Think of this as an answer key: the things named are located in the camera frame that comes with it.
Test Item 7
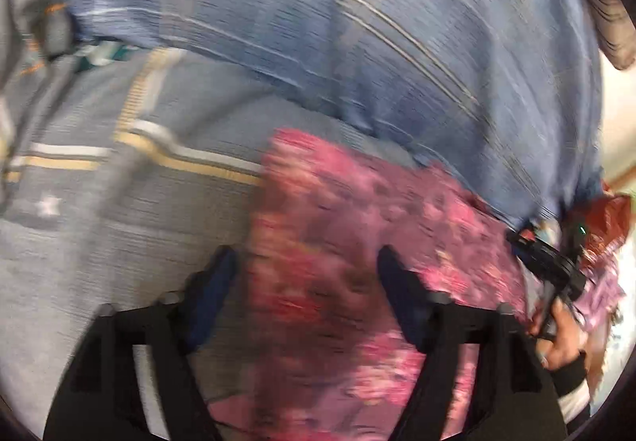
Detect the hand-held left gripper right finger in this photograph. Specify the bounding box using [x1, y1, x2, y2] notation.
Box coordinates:
[376, 245, 567, 441]

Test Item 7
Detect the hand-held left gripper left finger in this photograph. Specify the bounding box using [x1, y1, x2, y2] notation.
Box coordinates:
[44, 245, 238, 441]

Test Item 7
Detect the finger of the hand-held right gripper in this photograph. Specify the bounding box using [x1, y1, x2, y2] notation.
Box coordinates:
[506, 228, 540, 263]

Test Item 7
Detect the pink floral garment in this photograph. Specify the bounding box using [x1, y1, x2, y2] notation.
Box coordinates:
[206, 127, 535, 441]

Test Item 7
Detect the person's right forearm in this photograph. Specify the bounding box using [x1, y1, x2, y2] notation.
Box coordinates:
[549, 354, 599, 424]

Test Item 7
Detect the person's right hand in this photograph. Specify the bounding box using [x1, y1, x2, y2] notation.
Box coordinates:
[527, 296, 593, 372]

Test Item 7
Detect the purple printed cloth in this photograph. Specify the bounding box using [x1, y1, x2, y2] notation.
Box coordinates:
[570, 252, 628, 325]

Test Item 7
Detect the red plastic bag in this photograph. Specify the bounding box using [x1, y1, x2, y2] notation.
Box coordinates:
[579, 195, 636, 265]

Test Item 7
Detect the grey striped bed sheet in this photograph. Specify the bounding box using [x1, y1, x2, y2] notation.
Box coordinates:
[0, 0, 428, 441]

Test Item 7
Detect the blue plaid quilt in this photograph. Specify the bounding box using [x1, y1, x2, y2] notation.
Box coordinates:
[37, 0, 606, 235]

